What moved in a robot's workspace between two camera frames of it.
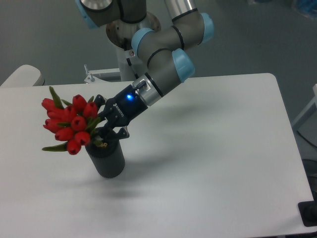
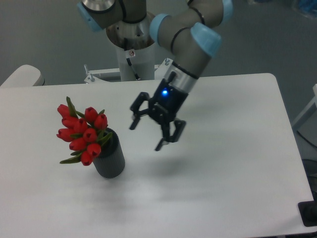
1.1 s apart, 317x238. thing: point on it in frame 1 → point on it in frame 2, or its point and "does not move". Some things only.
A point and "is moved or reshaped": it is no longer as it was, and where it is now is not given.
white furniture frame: [313, 100] does not move
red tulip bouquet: [74, 123] is moved or reshaped
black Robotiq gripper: [121, 110] → [167, 99]
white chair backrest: [25, 76] does not move
